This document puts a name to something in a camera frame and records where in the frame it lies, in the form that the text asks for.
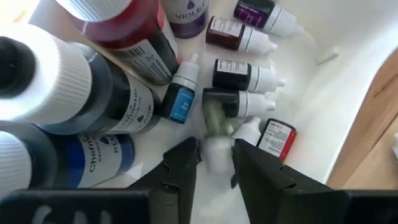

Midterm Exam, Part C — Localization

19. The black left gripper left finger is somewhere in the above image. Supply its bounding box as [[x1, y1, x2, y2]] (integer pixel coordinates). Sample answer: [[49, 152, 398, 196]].
[[127, 136, 203, 224]]

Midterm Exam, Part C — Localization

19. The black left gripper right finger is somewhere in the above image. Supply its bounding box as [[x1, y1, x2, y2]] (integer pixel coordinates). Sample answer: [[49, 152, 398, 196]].
[[230, 138, 349, 224]]

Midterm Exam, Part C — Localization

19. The small orange-red dropper bottle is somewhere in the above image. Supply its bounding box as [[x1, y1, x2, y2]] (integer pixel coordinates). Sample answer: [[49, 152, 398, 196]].
[[232, 116, 297, 162]]

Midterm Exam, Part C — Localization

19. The small blue dropper bottle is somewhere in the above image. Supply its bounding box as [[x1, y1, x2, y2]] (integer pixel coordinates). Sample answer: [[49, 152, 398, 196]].
[[160, 52, 200, 124]]

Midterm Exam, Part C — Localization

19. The small dark green dropper bottle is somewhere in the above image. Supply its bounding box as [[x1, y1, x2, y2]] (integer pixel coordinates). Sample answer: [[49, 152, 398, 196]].
[[201, 87, 277, 119]]

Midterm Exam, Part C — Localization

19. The large black food coloring bottle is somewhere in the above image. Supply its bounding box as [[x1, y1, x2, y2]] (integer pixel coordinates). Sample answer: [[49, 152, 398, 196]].
[[0, 23, 163, 136]]

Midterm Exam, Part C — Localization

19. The small brown dropper bottle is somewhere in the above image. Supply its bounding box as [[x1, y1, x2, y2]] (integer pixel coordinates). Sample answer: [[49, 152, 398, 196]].
[[205, 15, 278, 56]]

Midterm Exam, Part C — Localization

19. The large red food coloring bottle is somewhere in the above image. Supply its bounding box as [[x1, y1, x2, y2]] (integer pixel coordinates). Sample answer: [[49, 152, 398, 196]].
[[55, 0, 182, 86]]

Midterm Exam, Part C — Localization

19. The large violet food coloring bottle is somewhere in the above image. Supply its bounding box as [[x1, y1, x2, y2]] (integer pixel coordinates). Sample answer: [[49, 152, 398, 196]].
[[161, 0, 210, 39]]

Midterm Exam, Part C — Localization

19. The small violet dropper bottle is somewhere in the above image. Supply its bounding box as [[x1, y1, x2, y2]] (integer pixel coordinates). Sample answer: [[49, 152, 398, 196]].
[[233, 0, 305, 37]]

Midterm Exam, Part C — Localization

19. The large blue food coloring bottle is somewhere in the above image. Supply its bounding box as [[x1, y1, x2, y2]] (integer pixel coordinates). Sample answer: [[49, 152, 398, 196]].
[[0, 121, 136, 200]]

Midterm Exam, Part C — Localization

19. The white plastic bin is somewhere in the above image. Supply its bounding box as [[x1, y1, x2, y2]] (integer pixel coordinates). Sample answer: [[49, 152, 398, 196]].
[[0, 0, 398, 224]]

